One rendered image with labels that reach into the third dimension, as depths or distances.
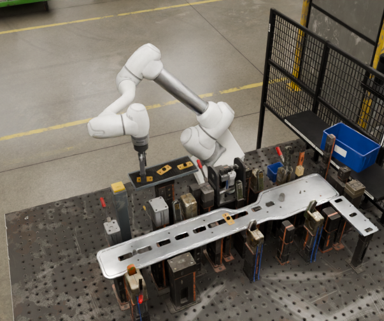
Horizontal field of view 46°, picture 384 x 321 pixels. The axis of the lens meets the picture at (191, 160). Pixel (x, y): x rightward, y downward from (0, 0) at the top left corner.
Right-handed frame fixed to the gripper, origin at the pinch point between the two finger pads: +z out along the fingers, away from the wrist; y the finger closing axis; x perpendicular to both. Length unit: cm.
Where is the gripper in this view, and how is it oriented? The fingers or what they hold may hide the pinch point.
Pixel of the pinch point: (143, 172)
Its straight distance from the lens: 240.6
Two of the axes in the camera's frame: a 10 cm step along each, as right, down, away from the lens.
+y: 0.9, 6.3, -7.7
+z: 0.1, 7.7, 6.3
